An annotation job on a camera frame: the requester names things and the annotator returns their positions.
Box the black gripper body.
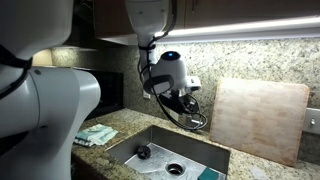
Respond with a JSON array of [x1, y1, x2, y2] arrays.
[[159, 92, 199, 115]]

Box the brushed steel gooseneck tap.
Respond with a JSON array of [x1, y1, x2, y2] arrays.
[[185, 115, 206, 131]]

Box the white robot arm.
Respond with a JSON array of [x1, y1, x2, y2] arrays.
[[0, 0, 197, 180]]

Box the stainless steel sink basin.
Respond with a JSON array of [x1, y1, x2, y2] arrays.
[[107, 125, 230, 180]]

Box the black sink strainer plug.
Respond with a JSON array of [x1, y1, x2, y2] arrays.
[[137, 146, 151, 159]]

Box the teal sponge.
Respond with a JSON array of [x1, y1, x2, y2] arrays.
[[197, 168, 219, 180]]

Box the black microwave oven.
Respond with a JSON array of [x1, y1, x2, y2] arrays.
[[41, 65, 125, 120]]

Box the wooden cutting board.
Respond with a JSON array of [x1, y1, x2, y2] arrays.
[[210, 78, 309, 166]]

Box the folded teal dish towel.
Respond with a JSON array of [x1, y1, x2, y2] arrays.
[[74, 124, 118, 147]]

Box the dark wooden upper cabinets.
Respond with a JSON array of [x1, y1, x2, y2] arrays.
[[94, 0, 320, 45]]

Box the under-cabinet light strip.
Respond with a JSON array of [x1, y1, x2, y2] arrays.
[[168, 16, 320, 37]]

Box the white wall outlet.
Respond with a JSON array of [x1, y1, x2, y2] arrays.
[[143, 91, 151, 99]]

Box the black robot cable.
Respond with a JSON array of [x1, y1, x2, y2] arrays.
[[137, 36, 208, 132]]

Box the white light switch plate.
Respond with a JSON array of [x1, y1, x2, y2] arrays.
[[303, 108, 320, 135]]

